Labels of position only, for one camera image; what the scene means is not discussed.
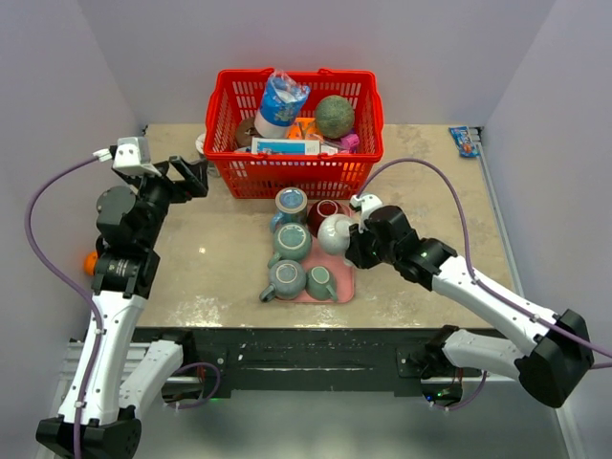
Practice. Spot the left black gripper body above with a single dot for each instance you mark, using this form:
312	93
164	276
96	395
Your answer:
158	192

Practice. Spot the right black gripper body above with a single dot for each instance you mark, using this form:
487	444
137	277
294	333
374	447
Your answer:
369	251

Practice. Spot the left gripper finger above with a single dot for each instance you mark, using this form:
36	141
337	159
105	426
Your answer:
179	164
196	172

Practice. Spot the white speckled mug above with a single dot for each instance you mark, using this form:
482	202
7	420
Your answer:
333	234

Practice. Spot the small green mug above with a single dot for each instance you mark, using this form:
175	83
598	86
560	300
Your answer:
321	284

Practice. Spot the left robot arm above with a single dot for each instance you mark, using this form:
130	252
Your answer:
101	415

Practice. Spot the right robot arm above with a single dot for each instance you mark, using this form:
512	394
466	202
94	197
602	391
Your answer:
545	352

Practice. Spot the dark red mug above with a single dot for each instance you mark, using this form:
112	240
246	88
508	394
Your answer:
321	210

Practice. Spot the teal green mug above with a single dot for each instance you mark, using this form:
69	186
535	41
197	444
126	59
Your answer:
291	241

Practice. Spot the light blue tall mug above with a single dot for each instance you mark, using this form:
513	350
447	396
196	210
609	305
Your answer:
291	207

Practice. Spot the grey blue mug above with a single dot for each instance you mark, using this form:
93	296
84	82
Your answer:
287	279

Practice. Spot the black labelled paper roll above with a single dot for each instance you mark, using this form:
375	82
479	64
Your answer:
212	170

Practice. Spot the pink plastic tray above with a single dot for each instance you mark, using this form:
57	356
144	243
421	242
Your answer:
342	272

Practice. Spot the white blue flat box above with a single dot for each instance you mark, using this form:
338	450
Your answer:
285	147

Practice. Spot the red plastic shopping basket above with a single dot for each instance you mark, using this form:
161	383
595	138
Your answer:
236	97

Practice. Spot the orange fruit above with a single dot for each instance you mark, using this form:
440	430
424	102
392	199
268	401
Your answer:
90	262

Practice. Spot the pink small box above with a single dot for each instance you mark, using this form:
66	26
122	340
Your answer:
350	142

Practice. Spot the blue white paper towel roll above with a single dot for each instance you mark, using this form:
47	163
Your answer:
282	100

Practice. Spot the orange package in basket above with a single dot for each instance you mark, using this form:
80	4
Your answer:
304	129

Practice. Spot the blue snack packet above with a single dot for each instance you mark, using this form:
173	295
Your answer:
464	142

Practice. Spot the green netted melon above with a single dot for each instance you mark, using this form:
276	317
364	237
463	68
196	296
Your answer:
334	117

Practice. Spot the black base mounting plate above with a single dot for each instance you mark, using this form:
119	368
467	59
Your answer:
301	359

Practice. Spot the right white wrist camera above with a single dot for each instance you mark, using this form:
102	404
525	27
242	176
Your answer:
364	205

